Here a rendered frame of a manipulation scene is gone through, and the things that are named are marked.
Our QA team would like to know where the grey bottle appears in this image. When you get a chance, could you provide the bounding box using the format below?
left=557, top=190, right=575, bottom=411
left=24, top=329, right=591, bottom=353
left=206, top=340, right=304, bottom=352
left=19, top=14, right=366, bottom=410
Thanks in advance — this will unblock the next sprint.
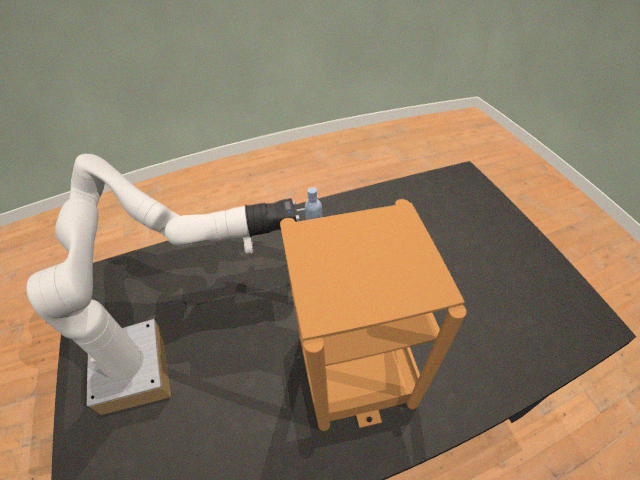
left=305, top=187, right=322, bottom=220

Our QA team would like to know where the light brown wooden shelving unit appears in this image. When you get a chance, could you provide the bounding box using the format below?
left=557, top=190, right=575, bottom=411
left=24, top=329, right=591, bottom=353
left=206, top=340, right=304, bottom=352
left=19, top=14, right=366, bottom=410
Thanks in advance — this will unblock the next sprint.
left=280, top=199, right=466, bottom=431

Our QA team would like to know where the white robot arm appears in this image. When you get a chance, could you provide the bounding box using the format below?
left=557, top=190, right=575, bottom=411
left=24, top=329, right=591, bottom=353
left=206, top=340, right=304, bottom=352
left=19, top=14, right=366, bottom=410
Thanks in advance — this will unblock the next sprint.
left=26, top=154, right=230, bottom=380

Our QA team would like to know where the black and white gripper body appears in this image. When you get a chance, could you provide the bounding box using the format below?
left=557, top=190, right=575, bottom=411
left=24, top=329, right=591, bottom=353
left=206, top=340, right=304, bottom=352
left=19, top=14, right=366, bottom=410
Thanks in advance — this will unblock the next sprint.
left=225, top=198, right=296, bottom=254

